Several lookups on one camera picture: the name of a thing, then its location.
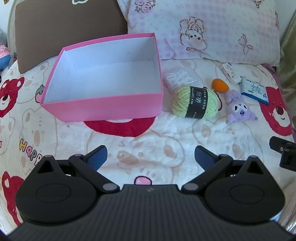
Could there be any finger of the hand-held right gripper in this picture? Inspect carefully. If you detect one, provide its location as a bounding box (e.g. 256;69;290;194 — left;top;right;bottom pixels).
279;142;296;172
269;136;296;153

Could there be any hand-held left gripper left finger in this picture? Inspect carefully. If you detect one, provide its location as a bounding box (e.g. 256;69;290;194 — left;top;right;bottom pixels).
36;145;118;194

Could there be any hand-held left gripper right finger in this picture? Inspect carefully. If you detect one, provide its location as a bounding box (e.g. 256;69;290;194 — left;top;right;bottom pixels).
181;145;265;194

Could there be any purple plush toy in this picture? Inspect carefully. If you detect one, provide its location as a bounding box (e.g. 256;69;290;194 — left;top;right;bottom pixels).
225;90;258;124

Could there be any pink cardboard box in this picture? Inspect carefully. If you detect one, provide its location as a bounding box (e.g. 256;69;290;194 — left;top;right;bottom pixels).
40;33;164;122

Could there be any blue white tissue pack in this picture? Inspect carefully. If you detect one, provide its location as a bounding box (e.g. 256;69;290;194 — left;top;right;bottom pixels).
239;76;270;106

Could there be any light green yarn ball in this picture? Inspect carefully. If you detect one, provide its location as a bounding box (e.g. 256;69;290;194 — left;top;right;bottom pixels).
170;85;220;120

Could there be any orange makeup sponge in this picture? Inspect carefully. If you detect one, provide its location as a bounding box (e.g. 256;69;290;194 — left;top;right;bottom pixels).
212;79;229;92

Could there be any white wipes packet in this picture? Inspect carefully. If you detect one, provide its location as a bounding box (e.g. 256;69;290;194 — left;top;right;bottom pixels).
219;62;241;84

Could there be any printed bear blanket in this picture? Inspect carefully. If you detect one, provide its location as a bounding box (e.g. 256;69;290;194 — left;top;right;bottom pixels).
0;56;296;234

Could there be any clear plastic packet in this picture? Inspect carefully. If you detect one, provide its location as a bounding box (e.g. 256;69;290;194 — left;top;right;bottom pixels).
165;68;204;90

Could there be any gold curtain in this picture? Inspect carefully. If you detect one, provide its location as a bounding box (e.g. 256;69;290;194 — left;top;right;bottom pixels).
276;14;296;130

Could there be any brown pillow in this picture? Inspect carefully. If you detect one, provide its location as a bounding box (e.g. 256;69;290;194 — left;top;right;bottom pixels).
15;0;129;75

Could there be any pink checked pillow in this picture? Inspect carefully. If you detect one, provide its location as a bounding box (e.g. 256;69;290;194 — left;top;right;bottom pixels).
117;0;281;67

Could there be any grey plush toy pink shirt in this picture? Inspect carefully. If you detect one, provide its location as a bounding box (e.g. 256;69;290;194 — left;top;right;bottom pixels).
0;28;12;70

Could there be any grey bed headboard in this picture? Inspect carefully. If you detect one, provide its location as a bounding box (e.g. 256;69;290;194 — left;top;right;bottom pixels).
6;0;19;52

